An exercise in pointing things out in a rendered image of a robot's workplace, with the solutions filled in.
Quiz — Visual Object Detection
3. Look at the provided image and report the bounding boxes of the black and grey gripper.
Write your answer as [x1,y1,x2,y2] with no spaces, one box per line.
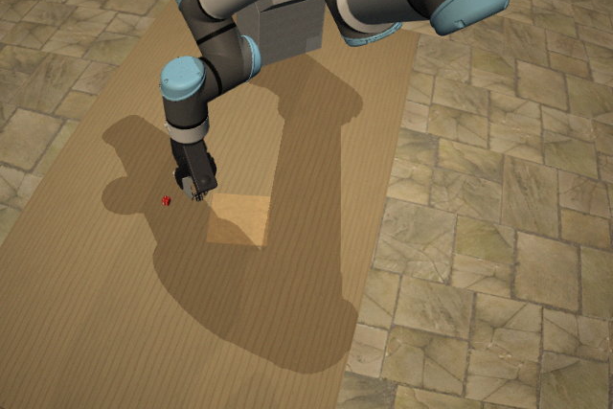
[170,138,216,200]

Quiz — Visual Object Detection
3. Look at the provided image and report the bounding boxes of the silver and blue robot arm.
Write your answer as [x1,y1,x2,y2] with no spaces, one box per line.
[160,0,510,193]

